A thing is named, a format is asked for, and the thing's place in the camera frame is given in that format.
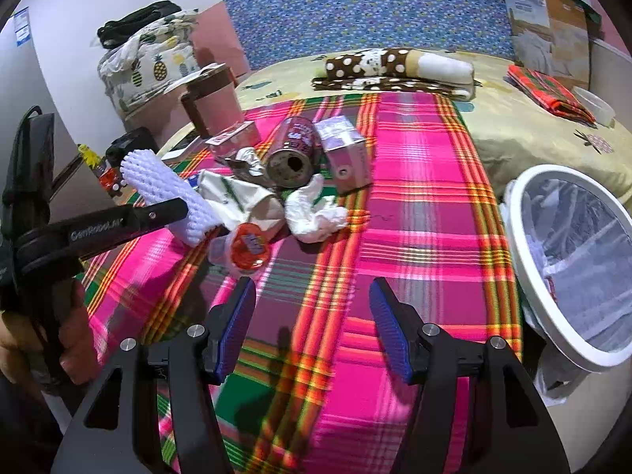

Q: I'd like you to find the white board panel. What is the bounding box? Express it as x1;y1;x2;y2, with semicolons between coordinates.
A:
590;37;632;124

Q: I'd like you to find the small pink carton red print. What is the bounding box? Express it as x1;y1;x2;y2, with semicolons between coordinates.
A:
205;121;261;159

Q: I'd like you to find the white trash bin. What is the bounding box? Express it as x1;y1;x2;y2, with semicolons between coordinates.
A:
498;164;632;401

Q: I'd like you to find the blue patterned mattress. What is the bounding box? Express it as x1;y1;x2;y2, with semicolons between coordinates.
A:
213;0;519;72

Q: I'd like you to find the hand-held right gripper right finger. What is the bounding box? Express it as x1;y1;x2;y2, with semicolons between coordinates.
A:
369;276;574;474

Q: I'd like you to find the cardboard bedding package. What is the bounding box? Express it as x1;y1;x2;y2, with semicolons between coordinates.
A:
501;0;593;90

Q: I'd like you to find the white plastic tub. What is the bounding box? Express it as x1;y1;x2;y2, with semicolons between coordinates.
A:
573;86;615;126

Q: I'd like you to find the person's left hand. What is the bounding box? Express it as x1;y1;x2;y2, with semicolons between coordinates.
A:
0;276;94;396

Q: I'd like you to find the white tissue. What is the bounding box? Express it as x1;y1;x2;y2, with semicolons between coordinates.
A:
284;175;349;244

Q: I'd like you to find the maroon drink can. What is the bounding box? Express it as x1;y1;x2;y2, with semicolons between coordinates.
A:
267;116;322;188

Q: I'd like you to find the pineapple-print quilt bundle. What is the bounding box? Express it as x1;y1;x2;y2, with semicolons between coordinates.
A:
98;10;203;114

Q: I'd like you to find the red plaid folded cloth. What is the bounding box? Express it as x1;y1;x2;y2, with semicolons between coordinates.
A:
508;64;598;126

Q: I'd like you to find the pink plaid blanket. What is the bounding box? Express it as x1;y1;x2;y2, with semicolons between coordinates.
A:
81;93;524;474

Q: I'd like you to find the plastic cup with orange lid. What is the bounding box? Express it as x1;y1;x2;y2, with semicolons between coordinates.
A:
208;222;272;275

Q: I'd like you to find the white foam fruit net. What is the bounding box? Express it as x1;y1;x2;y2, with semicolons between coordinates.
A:
121;148;223;248

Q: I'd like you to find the black case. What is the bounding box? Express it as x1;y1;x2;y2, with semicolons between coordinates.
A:
106;127;159;166

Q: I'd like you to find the blue label sticker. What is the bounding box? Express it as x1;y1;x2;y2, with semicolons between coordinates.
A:
11;6;31;47

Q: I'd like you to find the brown polka-dot folded cloth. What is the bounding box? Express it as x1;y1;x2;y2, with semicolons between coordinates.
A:
312;76;476;100

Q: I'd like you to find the yellow pineapple-print bedsheet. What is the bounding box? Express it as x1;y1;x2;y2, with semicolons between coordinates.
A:
158;52;632;208

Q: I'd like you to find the brown polka-dot rolled blanket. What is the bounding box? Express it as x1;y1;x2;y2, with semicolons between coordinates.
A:
325;47;476;86

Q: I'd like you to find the pink tumbler with brown lid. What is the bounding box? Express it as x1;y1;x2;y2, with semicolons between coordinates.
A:
180;63;244;141

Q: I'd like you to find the white printed paper wrapper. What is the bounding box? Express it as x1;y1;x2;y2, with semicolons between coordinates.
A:
195;169;286;233

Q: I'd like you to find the pink carton box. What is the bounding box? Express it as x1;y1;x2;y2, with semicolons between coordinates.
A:
316;116;373;194

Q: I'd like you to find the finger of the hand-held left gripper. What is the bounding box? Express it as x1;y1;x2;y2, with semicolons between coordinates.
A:
74;197;189;255

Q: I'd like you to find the red toy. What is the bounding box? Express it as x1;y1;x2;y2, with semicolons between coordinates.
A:
98;165;126;193

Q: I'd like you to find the brown foil snack wrapper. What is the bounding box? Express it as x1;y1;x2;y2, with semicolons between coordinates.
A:
224;147;270;186

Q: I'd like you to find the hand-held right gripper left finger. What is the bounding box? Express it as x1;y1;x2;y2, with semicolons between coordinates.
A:
49;276;258;474

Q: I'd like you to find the pink storage box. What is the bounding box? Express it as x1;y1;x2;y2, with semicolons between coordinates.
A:
123;94;198;156

